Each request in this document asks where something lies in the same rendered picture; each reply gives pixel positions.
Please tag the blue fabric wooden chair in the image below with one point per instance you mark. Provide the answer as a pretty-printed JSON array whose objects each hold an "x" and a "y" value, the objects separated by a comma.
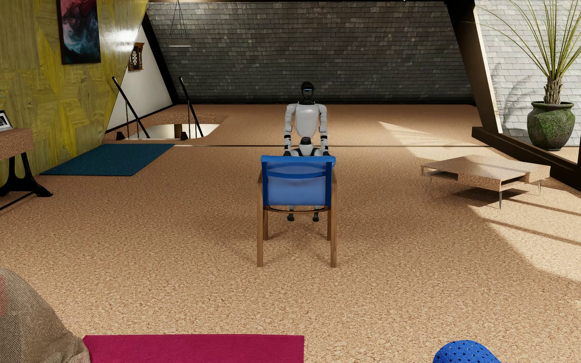
[{"x": 298, "y": 184}]

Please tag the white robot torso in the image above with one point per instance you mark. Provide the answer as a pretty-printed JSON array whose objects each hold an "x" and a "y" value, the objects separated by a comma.
[{"x": 306, "y": 122}]

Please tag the robot head black visor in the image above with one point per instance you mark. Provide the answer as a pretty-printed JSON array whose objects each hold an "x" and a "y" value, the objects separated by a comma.
[{"x": 307, "y": 92}]

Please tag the robot right leg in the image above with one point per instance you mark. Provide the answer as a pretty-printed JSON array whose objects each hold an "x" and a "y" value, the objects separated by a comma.
[{"x": 290, "y": 218}]

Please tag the robot leg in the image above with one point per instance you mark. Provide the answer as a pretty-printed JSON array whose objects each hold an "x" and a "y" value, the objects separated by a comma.
[
  {"x": 315, "y": 218},
  {"x": 290, "y": 218}
]

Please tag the robot left leg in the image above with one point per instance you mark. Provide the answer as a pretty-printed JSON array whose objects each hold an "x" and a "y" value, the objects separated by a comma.
[{"x": 315, "y": 218}]

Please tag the black stair handrail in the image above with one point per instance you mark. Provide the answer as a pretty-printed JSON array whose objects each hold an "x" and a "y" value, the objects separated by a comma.
[
  {"x": 130, "y": 107},
  {"x": 190, "y": 107}
]

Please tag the hanging pendant lamp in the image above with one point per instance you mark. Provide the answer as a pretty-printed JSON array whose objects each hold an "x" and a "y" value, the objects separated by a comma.
[{"x": 179, "y": 43}]

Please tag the low cork coffee table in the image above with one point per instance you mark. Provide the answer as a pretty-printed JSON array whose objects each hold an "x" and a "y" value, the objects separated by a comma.
[{"x": 482, "y": 171}]

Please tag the teal floor rug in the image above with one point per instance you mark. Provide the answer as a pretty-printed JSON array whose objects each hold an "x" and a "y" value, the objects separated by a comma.
[{"x": 109, "y": 159}]

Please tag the magenta floor rug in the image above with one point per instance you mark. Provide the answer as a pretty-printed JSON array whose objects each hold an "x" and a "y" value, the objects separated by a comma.
[{"x": 194, "y": 349}]

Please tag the mossy green plant pot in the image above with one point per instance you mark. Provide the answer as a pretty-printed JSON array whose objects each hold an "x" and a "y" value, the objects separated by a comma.
[{"x": 550, "y": 125}]

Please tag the blue perforated round object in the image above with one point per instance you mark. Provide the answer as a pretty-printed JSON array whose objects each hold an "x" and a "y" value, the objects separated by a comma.
[{"x": 466, "y": 353}]

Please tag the tall spiky palm plant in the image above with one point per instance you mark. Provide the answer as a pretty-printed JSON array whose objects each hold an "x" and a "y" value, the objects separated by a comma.
[{"x": 552, "y": 60}]

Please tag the wall dartboard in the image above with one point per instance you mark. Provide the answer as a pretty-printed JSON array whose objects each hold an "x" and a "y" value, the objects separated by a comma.
[{"x": 136, "y": 56}]

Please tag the abstract wall painting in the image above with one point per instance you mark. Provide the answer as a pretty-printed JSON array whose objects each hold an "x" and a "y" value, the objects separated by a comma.
[{"x": 78, "y": 30}]

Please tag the black picture frame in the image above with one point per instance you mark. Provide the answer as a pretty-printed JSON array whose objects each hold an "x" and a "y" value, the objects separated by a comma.
[{"x": 1, "y": 121}]

